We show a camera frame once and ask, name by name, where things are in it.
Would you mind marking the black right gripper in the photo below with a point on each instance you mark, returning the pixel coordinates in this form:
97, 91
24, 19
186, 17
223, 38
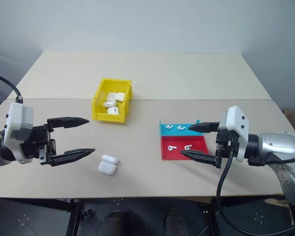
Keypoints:
226, 145

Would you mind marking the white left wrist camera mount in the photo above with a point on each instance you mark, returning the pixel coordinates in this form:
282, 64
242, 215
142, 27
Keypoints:
17, 124

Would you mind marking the white open charging case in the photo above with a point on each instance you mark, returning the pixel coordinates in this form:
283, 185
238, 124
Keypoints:
107, 165

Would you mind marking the dark rounded robot foot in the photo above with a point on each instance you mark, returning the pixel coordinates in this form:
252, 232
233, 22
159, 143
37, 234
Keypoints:
113, 222
174, 222

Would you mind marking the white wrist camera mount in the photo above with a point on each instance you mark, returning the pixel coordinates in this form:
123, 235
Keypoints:
237, 127
17, 124

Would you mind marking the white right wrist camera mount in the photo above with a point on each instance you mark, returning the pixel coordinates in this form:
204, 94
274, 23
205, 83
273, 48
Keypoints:
237, 127

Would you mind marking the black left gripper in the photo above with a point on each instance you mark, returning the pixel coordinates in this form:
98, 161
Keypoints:
37, 143

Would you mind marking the yellow plastic bin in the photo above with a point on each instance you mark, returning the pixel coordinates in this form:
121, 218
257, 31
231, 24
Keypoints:
111, 100

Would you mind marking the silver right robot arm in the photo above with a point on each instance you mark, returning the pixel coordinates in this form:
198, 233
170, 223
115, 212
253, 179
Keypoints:
277, 157

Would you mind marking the red plastic tray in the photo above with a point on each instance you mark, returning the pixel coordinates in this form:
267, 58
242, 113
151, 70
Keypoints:
184, 147

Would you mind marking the blue plastic tray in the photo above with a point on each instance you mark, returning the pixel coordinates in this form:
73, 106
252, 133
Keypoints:
177, 129

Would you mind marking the white earbud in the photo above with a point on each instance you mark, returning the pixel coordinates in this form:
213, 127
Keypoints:
187, 147
180, 127
169, 127
171, 148

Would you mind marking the white plastic part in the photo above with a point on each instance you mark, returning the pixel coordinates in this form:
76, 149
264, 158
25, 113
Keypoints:
111, 96
120, 96
113, 110
109, 104

